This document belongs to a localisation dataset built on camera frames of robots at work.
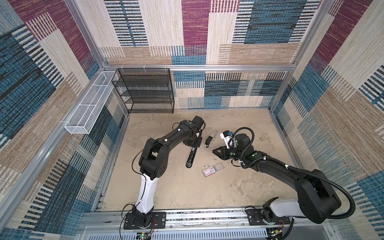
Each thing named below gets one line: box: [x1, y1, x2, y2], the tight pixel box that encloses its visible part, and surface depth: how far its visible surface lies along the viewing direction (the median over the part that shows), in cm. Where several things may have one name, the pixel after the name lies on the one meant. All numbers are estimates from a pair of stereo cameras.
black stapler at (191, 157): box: [185, 146, 198, 168], surface depth 96 cm
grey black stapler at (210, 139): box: [204, 130, 218, 150], surface depth 99 cm
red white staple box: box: [202, 166, 216, 177], surface depth 91 cm
